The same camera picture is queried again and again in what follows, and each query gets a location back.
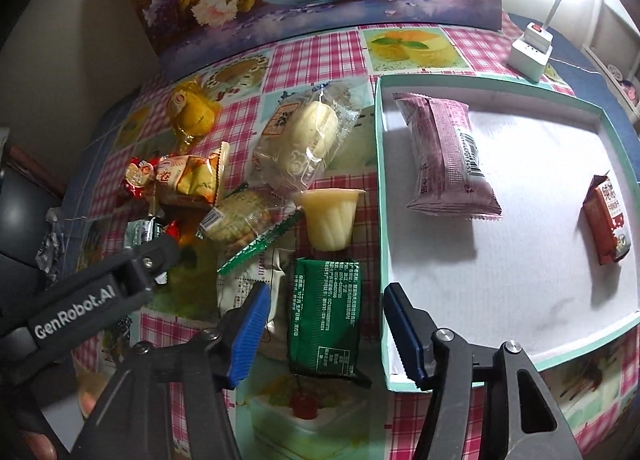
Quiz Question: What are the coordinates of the white tray with teal rim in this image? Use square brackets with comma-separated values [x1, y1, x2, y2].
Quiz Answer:
[374, 74, 640, 393]

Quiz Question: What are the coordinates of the small green white candy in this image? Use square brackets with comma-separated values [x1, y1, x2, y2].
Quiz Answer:
[124, 217, 166, 251]

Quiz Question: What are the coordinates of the pink snack packet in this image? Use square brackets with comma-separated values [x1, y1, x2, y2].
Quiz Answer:
[392, 92, 502, 221]

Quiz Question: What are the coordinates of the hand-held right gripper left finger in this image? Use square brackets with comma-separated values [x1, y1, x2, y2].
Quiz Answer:
[82, 282, 273, 460]

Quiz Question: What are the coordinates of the green snack packet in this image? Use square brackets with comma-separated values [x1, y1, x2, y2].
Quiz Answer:
[286, 256, 372, 387]

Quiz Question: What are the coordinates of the white shelf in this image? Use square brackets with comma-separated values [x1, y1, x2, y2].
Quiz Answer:
[582, 0, 640, 111]

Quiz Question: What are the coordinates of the clear white bun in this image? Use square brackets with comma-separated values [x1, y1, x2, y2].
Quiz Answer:
[251, 81, 362, 191]

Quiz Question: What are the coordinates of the green striped packet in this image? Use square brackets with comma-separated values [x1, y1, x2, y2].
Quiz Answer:
[216, 212, 303, 275]

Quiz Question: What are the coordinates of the orange snack packet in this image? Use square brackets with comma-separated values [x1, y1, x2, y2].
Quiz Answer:
[150, 141, 231, 208]

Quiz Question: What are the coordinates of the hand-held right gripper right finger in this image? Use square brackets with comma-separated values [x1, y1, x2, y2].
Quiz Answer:
[382, 282, 586, 460]

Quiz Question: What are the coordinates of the white stick lamp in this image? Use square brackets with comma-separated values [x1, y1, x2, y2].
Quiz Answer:
[546, 0, 573, 33]

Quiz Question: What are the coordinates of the yellow pastry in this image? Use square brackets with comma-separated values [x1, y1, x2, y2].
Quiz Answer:
[167, 81, 222, 151]

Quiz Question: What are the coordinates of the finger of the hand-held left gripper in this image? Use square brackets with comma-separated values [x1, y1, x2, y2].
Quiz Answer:
[125, 235, 182, 291]

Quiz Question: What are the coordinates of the red candy with face print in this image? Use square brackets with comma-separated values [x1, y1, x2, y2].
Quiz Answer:
[117, 156, 163, 206]

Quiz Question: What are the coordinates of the red snack packet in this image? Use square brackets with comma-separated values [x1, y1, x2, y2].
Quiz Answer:
[582, 174, 632, 267]

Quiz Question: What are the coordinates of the pink checkered tablecloth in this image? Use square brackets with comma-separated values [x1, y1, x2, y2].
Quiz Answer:
[65, 25, 640, 460]

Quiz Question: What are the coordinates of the orange red candy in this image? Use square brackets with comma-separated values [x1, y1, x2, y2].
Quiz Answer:
[167, 219, 195, 247]

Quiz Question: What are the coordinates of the dark grey appliance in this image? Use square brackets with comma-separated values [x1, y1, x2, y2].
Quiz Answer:
[0, 140, 66, 291]

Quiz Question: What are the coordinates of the white snack packet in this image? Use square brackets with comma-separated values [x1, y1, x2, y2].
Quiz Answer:
[217, 247, 291, 358]

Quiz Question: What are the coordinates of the pale yellow jelly cup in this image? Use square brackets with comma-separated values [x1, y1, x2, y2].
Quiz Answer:
[298, 188, 366, 252]

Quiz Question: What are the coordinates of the white power adapter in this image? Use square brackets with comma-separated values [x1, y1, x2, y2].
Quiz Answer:
[508, 21, 553, 83]

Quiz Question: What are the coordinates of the round biscuit packet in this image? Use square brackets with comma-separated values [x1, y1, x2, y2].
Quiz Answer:
[197, 185, 281, 248]

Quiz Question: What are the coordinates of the crumpled silver wrapper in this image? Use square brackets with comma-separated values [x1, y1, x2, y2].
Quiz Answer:
[35, 207, 68, 273]

